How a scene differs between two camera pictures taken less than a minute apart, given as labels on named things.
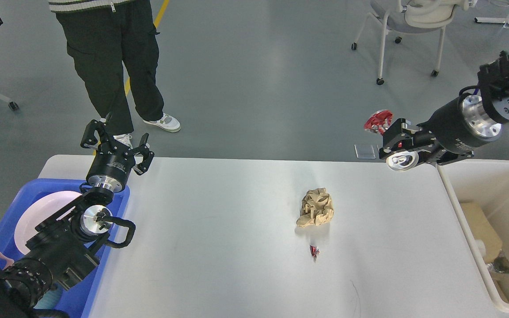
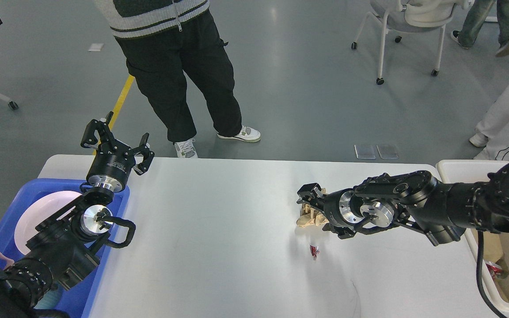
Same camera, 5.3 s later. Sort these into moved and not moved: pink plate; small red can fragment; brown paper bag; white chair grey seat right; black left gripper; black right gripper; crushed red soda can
Moved: crushed red soda can; black right gripper
Not moved: pink plate; brown paper bag; small red can fragment; white chair grey seat right; black left gripper
